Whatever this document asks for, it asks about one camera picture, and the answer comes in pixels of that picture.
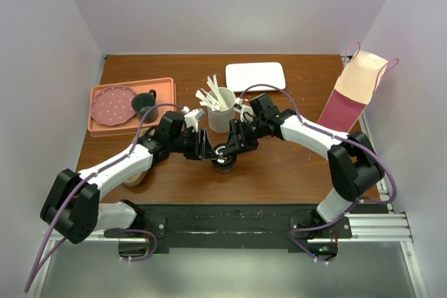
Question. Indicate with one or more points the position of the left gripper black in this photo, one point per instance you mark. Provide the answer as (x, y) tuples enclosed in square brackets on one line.
[(201, 149)]

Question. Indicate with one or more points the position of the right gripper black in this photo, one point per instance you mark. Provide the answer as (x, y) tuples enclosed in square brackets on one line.
[(237, 126)]

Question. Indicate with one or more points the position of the black coffee cup lid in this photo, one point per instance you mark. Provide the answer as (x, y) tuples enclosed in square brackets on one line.
[(223, 160)]

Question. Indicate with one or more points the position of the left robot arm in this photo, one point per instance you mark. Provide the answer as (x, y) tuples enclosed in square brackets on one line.
[(73, 207)]

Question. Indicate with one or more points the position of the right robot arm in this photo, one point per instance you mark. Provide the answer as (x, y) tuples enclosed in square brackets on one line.
[(354, 168)]

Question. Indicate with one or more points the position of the white cylindrical holder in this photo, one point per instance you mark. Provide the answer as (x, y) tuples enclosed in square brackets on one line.
[(219, 121)]

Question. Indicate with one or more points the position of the white paper stir sticks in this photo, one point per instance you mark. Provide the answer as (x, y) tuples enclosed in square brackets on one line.
[(212, 98)]

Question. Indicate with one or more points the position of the white rectangular plate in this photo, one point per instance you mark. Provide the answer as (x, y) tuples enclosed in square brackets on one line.
[(240, 76)]

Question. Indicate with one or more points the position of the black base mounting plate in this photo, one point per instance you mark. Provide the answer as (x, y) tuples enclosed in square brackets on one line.
[(248, 226)]

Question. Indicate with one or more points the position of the cardboard cup carrier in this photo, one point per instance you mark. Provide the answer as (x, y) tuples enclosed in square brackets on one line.
[(135, 179)]

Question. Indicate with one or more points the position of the pink plastic tray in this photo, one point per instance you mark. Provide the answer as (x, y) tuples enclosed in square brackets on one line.
[(165, 93)]

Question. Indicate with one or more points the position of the dark green mug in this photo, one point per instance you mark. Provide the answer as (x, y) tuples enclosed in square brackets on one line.
[(142, 103)]

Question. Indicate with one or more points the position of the pink dotted plate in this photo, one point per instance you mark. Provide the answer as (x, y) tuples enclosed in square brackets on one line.
[(112, 106)]

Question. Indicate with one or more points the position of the pink paper gift bag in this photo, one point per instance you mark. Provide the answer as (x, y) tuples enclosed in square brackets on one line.
[(354, 88)]

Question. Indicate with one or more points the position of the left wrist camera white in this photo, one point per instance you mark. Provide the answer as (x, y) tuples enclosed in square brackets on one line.
[(192, 118)]

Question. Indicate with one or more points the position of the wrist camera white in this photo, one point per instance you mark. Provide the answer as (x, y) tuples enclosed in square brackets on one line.
[(192, 118), (242, 108)]

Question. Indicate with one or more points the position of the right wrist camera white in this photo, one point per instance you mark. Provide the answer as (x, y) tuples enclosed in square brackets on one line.
[(242, 108)]

